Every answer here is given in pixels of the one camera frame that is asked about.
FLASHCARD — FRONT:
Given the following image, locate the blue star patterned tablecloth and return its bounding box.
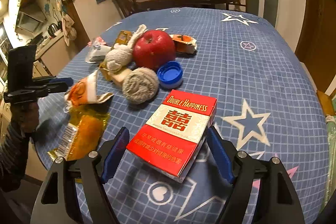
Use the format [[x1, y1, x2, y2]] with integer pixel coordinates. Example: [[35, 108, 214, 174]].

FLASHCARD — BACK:
[[33, 7, 330, 224]]

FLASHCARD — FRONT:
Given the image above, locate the white silver foil wrapper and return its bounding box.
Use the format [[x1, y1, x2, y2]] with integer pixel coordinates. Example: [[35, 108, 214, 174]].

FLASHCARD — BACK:
[[85, 36, 111, 63]]

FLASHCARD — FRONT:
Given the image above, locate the red Double Happiness cigarette box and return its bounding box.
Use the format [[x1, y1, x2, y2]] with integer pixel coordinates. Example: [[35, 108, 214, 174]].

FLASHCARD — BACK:
[[126, 90, 217, 183]]

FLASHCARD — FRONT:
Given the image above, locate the left wooden chair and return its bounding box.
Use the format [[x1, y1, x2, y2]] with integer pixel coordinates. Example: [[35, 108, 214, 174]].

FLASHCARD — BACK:
[[115, 0, 140, 18]]

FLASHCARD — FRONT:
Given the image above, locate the electric kettle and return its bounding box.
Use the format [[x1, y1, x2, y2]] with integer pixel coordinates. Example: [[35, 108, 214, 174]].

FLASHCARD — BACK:
[[47, 23, 59, 38]]

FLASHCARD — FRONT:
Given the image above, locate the orange torn small carton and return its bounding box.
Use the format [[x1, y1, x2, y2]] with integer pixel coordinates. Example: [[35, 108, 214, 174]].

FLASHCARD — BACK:
[[170, 34, 197, 54]]

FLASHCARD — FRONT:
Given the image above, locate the yellow snack wrapper with barcode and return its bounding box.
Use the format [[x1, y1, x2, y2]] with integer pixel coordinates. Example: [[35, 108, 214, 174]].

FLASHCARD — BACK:
[[48, 105, 110, 161]]

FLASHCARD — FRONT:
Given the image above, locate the red apple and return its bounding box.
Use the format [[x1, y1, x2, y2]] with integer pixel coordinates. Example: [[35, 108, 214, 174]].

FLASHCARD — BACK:
[[133, 30, 176, 71]]

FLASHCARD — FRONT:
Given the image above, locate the yellow gold small box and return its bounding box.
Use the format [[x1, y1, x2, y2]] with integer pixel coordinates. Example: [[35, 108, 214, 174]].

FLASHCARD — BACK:
[[114, 30, 133, 45]]

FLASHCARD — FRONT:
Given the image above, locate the person's left hand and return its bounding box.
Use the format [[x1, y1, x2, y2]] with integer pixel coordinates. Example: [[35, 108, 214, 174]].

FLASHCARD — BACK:
[[10, 102, 39, 134]]

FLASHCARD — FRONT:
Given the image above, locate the blue plastic bottle cap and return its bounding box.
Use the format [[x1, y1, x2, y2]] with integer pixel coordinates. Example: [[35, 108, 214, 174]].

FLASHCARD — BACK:
[[157, 61, 183, 89]]

